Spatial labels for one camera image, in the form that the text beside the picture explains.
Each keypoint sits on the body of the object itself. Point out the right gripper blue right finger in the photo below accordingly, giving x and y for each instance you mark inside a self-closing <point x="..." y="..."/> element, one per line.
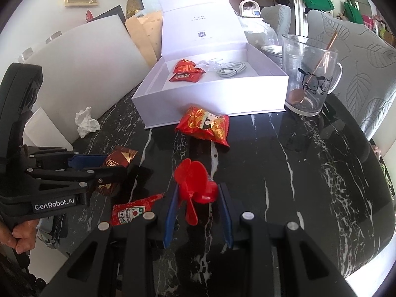
<point x="225" y="218"/>

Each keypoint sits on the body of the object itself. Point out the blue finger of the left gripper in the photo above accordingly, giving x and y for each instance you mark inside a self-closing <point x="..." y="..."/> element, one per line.
<point x="104" y="179"/>
<point x="87" y="161"/>

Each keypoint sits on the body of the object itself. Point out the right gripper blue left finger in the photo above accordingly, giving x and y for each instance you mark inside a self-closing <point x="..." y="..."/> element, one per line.
<point x="170" y="219"/>

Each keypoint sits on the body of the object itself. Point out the brown chocolate packet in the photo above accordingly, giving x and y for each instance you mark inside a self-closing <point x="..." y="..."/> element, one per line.
<point x="120" y="156"/>

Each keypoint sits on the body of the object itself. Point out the red ketchup sachet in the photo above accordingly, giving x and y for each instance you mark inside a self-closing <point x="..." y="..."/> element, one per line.
<point x="126" y="213"/>

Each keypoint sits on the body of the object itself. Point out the red plastic fan propeller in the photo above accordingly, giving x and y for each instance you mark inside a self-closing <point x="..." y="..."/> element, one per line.
<point x="194" y="185"/>

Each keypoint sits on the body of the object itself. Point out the red gold snack bag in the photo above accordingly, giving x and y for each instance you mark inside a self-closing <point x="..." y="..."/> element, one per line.
<point x="201" y="124"/>

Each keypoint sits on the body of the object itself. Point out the left human hand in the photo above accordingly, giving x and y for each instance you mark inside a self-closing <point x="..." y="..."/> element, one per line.
<point x="22" y="238"/>

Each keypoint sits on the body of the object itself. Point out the crumpled white tissue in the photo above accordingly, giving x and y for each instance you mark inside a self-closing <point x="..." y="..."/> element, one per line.
<point x="85" y="123"/>

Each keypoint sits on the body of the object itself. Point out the white foam board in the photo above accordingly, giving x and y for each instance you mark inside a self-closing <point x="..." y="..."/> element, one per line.
<point x="90" y="66"/>

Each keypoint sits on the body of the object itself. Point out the red ketchup packet in box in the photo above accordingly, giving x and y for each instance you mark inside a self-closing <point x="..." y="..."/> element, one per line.
<point x="187" y="77"/>

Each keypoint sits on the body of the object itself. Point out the red snack packet in box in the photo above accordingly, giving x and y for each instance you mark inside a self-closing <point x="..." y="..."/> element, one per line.
<point x="185" y="66"/>

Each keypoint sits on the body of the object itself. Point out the rose gold spoon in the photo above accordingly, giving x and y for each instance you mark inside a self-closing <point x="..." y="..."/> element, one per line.
<point x="312" y="71"/>

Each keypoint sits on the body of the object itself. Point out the brown paper envelope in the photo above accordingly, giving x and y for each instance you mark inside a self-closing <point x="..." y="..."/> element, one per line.
<point x="146" y="33"/>

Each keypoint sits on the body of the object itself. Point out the white open gift box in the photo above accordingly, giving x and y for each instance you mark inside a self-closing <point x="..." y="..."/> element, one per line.
<point x="238" y="79"/>

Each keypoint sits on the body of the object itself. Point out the woven straw hat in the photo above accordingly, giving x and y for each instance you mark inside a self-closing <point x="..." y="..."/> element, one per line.
<point x="133" y="7"/>

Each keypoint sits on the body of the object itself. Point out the glass mug with cartoon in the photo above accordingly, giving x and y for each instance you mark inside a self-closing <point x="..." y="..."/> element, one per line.
<point x="309" y="77"/>

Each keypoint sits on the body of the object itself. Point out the steel bowl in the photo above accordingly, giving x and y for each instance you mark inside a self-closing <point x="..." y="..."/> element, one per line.
<point x="275" y="53"/>

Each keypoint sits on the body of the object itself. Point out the white plastic bag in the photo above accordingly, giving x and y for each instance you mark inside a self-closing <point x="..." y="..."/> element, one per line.
<point x="258" y="32"/>

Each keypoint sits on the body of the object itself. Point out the grey leaf pattern chair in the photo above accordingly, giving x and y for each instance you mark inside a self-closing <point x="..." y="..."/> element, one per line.
<point x="367" y="85"/>

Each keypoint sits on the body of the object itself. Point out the white electric kettle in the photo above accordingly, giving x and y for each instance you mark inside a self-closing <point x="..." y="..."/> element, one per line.
<point x="249" y="9"/>

